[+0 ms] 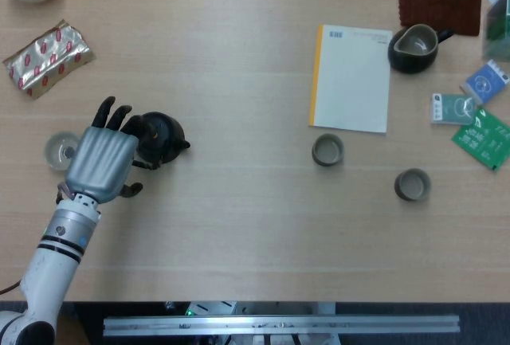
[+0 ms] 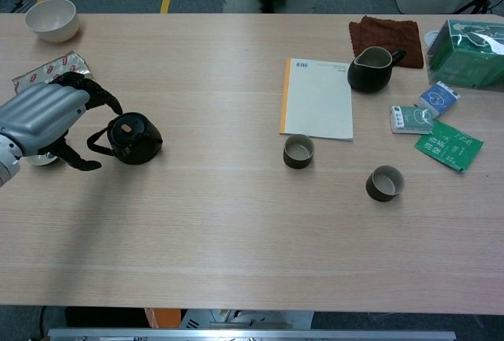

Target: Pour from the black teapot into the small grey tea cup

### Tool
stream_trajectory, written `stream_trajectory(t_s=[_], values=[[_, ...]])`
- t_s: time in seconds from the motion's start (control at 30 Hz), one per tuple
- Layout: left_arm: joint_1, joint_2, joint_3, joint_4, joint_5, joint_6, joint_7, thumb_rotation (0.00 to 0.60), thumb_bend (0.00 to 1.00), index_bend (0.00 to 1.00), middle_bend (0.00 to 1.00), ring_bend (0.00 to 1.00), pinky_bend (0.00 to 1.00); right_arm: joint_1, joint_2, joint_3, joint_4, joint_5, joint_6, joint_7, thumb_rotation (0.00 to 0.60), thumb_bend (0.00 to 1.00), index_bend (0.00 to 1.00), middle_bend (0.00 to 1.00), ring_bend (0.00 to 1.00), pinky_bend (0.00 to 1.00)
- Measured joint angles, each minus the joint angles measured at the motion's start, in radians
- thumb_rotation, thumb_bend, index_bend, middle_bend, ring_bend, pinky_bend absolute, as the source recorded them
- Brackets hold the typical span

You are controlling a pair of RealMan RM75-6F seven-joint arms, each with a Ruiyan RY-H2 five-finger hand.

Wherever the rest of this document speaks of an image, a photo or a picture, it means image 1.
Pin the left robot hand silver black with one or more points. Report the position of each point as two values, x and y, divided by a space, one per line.
101 161

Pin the grey-green tea sachet box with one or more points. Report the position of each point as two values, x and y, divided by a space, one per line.
450 109

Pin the green tea packet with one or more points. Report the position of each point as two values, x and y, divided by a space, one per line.
484 142

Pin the dark ceramic pitcher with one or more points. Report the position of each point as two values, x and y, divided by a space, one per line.
412 48

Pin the gold foil packet red prints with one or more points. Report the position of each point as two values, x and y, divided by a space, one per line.
48 58

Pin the dark ceramic teacup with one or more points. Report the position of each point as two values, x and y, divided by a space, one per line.
413 185
327 150

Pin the aluminium rail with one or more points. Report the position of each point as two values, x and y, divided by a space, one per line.
279 325

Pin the white notebook yellow spine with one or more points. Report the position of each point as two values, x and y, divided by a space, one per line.
352 82

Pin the clear green tea box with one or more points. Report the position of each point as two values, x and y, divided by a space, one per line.
498 30

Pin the black cast iron teapot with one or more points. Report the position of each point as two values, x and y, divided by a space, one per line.
163 138

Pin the blue tea sachet box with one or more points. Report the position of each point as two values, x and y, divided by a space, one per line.
484 84

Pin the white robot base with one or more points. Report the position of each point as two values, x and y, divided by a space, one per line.
211 308

